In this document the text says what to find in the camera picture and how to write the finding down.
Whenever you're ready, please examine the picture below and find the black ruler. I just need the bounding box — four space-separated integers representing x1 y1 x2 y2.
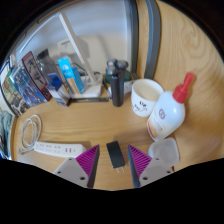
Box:
69 96 110 104

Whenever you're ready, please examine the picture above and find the small dark blue box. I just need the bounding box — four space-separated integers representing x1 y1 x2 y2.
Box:
46 72 73 107

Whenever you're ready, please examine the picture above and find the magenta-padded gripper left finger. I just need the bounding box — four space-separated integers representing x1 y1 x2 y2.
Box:
53 144 101 189

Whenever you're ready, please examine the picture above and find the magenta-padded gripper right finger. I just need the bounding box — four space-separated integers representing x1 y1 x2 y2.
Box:
127 144 175 188

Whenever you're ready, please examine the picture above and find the black charger block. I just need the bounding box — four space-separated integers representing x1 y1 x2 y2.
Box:
105 140 127 174

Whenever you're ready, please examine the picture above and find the dark grey metal frame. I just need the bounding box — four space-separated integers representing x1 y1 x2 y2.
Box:
128 0 163 80

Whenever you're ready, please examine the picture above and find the white desk lamp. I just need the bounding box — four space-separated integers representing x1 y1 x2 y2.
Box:
16 12 103 99

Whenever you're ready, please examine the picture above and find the white mug with black print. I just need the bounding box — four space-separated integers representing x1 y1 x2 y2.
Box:
130 78 165 118

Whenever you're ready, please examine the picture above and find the clear bottle with black cap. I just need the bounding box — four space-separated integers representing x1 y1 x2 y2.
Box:
36 48 64 91

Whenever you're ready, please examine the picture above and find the white power strip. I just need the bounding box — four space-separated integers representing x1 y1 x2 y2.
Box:
33 140 88 159

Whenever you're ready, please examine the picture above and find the blue robot model kit box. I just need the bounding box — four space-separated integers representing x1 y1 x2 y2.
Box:
9 50 53 108

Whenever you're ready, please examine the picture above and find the white coiled cable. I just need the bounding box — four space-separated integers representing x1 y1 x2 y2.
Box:
18 114 43 155

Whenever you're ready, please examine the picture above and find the white lotion bottle red cap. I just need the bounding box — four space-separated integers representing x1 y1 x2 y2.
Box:
146 71 196 142

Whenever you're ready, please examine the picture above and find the clear plastic cup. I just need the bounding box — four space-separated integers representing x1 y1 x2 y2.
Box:
147 137 180 168

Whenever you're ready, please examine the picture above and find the black electric shaver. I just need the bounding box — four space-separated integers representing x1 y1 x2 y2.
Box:
105 58 130 108

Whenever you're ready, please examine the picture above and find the white wall box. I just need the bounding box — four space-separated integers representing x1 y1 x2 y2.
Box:
56 37 88 58

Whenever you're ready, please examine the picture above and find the teal bedding blanket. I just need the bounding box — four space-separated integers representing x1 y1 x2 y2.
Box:
0 106 15 158

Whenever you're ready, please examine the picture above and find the green tree figure toy box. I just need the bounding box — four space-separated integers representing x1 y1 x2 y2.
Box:
0 68 31 118

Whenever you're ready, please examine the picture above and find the tall light blue box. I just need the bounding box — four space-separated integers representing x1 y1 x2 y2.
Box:
57 57 85 95

